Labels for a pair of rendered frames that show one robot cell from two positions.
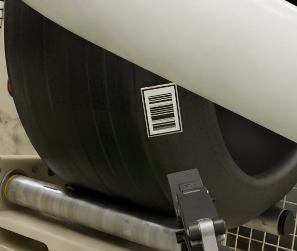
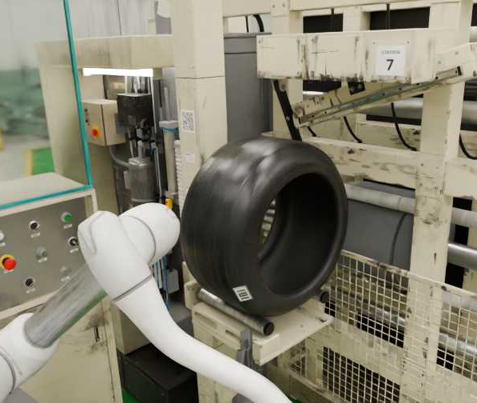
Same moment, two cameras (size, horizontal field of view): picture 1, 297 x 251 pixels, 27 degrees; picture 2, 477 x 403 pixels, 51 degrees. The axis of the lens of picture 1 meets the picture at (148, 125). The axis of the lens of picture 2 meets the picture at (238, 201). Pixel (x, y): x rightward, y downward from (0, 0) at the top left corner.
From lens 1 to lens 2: 0.94 m
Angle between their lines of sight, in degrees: 19
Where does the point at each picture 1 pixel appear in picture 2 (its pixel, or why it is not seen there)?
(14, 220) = (203, 311)
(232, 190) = (284, 305)
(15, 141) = not seen: hidden behind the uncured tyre
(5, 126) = not seen: hidden behind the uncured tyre
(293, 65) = (224, 380)
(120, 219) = (241, 317)
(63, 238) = (221, 322)
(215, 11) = (208, 369)
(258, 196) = (300, 300)
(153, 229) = (252, 324)
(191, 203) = (238, 358)
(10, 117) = not seen: hidden behind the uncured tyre
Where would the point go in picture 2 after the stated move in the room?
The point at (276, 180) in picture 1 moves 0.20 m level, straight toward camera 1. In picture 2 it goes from (309, 289) to (291, 320)
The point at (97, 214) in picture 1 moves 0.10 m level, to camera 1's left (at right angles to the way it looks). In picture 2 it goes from (233, 313) to (204, 311)
